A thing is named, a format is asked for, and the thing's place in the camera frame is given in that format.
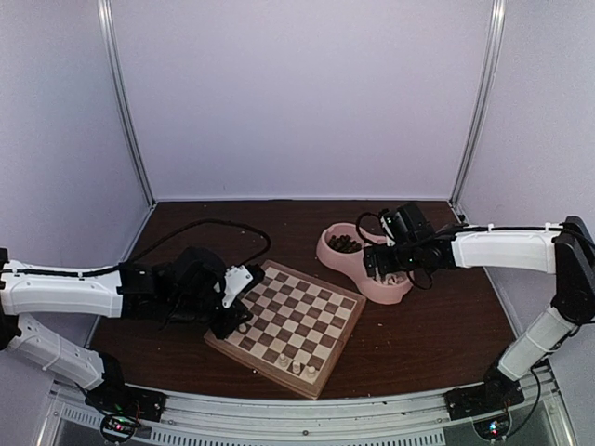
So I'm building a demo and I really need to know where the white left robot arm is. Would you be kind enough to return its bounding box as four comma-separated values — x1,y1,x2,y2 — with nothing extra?
1,247,264,413

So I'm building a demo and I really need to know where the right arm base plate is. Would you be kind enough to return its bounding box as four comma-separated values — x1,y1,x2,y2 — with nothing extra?
443,383,525,421

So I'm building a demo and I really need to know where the right aluminium frame post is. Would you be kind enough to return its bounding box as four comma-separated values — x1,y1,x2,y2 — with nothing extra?
449,0,507,212

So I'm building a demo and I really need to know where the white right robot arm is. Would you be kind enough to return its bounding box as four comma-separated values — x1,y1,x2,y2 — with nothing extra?
363,203,594,411

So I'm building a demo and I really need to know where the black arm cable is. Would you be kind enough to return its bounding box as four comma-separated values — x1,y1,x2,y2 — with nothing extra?
355,211,436,292
0,218,271,280

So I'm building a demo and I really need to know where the front aluminium rail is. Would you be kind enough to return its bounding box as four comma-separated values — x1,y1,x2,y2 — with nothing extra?
33,367,577,445

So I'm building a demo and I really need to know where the white chess pieces pile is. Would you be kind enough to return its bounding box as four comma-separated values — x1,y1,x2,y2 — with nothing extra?
379,273,406,286

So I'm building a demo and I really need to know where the wooden chess board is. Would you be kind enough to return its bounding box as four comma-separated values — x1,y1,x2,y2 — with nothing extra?
204,260,366,400

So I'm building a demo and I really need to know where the dark chess pieces pile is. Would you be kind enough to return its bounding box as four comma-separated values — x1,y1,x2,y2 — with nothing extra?
328,234,363,254

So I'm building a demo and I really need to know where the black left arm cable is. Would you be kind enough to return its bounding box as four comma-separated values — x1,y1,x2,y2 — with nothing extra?
0,218,271,280

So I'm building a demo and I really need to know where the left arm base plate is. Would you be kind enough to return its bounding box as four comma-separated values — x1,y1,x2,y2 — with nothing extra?
84,387,166,422

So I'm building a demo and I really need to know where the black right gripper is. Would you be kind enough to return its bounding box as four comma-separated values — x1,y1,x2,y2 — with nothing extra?
364,242,421,277

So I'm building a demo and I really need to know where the pink double bowl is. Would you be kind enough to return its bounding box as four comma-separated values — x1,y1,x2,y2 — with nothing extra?
316,222,413,305

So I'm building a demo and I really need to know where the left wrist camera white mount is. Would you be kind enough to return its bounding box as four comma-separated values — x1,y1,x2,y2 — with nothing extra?
222,264,265,308

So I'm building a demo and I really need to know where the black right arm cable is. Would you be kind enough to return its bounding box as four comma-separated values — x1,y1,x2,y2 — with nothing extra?
355,211,436,292

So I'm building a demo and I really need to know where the aluminium frame post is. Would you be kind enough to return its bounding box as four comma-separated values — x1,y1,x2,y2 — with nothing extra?
449,0,507,212
96,0,156,208

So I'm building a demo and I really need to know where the left aluminium frame post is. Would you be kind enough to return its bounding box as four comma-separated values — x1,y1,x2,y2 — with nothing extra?
96,0,156,208

